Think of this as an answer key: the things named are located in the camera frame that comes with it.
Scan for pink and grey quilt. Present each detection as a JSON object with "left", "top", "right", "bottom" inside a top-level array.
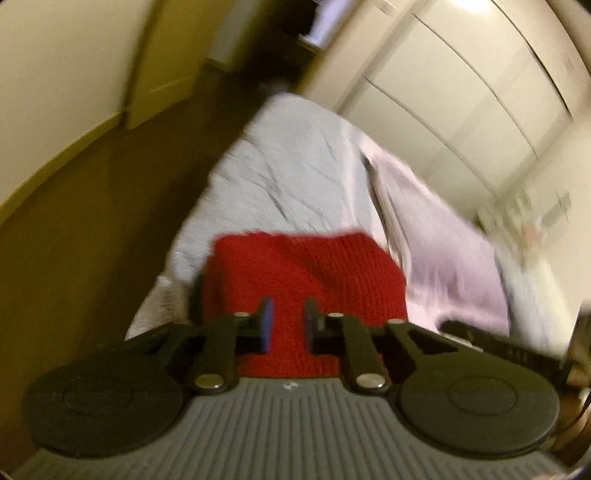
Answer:
[{"left": 127, "top": 94, "right": 572, "bottom": 356}]

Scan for white dresser with items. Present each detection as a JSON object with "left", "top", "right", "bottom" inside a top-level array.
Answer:
[{"left": 477, "top": 188, "right": 572, "bottom": 263}]

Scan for white wardrobe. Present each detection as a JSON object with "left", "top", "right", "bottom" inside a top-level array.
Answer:
[{"left": 301, "top": 1, "right": 590, "bottom": 217}]

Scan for lilac pillow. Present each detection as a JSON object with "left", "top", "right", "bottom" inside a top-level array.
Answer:
[{"left": 360, "top": 136, "right": 510, "bottom": 335}]

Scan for red patterned knit sweater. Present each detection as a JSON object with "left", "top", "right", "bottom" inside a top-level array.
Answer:
[{"left": 200, "top": 232, "right": 408, "bottom": 378}]

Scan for wooden door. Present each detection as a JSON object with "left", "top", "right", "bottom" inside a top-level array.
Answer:
[{"left": 124, "top": 0, "right": 232, "bottom": 129}]

